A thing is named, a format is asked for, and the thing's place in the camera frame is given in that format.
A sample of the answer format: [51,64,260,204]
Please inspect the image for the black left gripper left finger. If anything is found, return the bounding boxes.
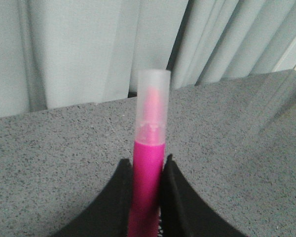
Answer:
[53,159,133,237]

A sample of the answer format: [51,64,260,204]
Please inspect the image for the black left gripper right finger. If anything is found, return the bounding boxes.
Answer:
[160,155,245,237]

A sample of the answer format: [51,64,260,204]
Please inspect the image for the pink highlighter pen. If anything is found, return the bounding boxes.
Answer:
[127,69,171,237]

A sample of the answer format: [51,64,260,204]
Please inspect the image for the grey curtain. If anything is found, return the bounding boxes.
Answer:
[0,0,296,117]

